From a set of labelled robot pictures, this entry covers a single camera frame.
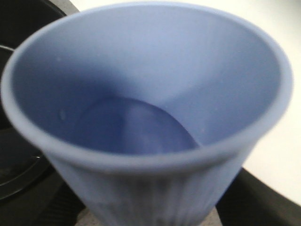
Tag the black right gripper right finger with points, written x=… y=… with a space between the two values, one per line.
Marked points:
x=249 y=202

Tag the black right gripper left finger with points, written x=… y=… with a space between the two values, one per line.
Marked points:
x=62 y=204

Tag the light blue ribbed cup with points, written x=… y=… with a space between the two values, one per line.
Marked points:
x=147 y=109

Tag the black glass gas stove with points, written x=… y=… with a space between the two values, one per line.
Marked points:
x=20 y=163

